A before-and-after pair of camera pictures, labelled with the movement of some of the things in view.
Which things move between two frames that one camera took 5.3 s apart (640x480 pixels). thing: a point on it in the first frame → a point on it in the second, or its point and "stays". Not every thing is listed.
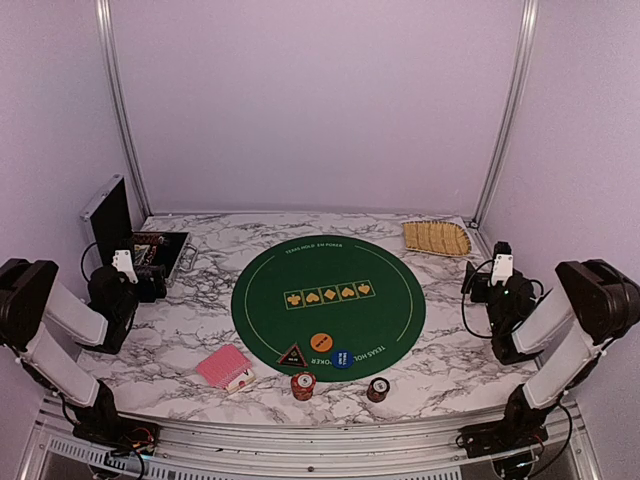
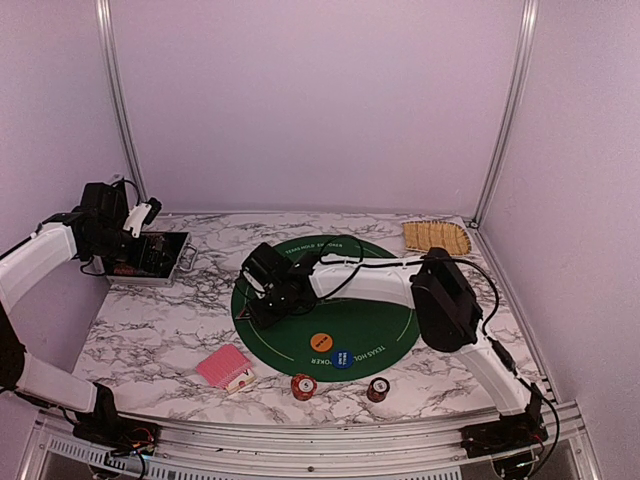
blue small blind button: (342, 359) stays
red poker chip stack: (302, 385) stays
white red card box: (245, 379) stays
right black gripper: (479, 279) → (263, 317)
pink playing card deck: (221, 364) stays
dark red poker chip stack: (378, 389) stays
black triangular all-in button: (293, 356) → (244, 315)
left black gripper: (148, 294) → (137, 253)
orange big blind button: (321, 342) stays
